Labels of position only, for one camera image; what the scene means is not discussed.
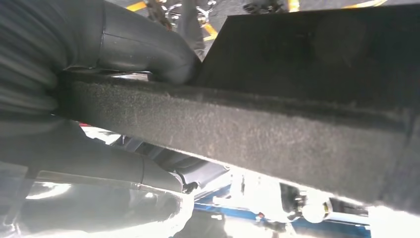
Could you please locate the blue metal shelf rack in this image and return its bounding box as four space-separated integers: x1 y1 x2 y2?
193 183 372 238

